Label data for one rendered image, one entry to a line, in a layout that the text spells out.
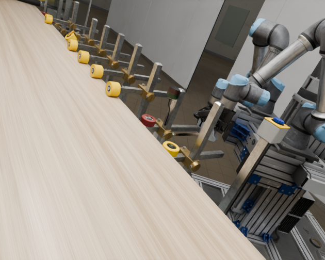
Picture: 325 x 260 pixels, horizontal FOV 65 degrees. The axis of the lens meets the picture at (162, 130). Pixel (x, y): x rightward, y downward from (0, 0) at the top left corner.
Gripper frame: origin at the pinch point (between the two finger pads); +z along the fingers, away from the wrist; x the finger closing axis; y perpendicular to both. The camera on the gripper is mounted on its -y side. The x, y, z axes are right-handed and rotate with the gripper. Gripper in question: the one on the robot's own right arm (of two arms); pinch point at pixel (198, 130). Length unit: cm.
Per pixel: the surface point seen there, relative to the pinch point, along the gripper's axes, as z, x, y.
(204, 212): -7, -61, -57
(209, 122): -24, -30, -34
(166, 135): -2.3, -8.5, -33.4
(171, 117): -11.8, -5.7, -33.0
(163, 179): -7, -44, -62
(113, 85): -14, 22, -55
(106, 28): -31, 94, -33
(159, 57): 53, 414, 269
